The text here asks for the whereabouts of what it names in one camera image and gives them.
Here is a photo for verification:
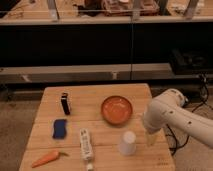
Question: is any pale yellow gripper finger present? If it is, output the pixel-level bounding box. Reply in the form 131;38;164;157
146;133;157;146

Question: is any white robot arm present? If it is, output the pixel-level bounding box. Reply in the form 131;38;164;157
142;89;213;149

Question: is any blue eraser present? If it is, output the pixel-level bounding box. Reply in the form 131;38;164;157
53;119;67;139

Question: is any orange bowl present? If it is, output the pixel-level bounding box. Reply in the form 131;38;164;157
101;96;133;126

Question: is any white toothpaste tube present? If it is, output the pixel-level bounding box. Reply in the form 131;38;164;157
79;129;94;171

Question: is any black lighter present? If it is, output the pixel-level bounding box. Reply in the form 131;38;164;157
61;93;71;115

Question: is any orange toy carrot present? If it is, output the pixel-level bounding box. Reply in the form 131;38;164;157
31;150;67;168

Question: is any black cable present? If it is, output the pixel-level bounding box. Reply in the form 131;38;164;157
163;73;213;156

